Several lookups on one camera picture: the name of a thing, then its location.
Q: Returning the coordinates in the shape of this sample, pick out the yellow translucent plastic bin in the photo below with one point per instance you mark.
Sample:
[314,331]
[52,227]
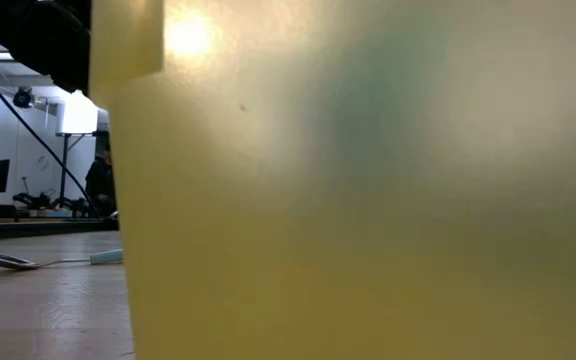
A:
[368,200]

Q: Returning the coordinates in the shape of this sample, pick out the black aluminium table frame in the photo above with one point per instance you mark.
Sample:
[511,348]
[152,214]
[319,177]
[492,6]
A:
[43,229]

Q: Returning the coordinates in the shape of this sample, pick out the black background robot arms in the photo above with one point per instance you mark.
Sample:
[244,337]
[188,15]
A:
[38,201]

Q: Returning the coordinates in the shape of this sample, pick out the person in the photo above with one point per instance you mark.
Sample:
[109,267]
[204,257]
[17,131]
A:
[100,185]

